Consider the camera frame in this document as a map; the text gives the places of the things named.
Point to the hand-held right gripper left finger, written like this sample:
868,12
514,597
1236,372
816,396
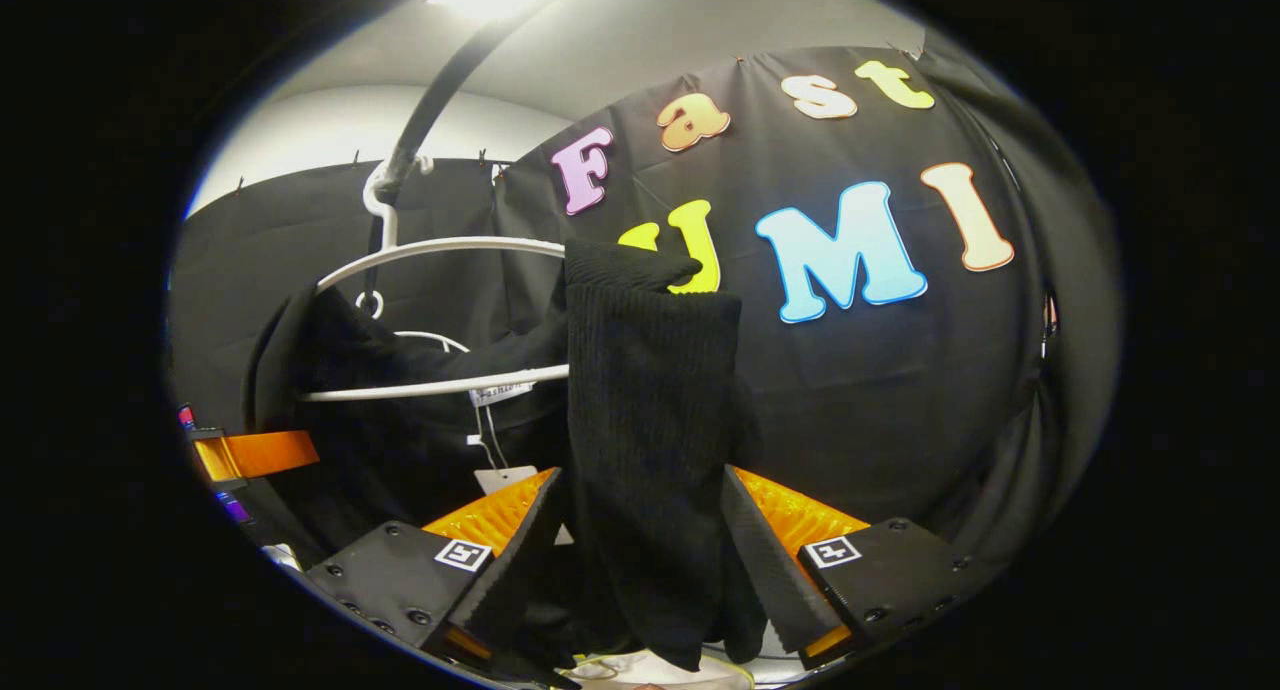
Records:
520,570

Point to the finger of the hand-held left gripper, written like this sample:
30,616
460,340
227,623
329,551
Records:
262,454

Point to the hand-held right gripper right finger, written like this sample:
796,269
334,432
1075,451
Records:
765,570

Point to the white laundry hamper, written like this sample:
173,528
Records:
700,676

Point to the black knit garment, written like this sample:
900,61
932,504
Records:
650,420

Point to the white clothes hanger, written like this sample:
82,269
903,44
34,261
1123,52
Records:
440,384
430,336

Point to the black metal clothes rack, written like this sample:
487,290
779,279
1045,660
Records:
440,90

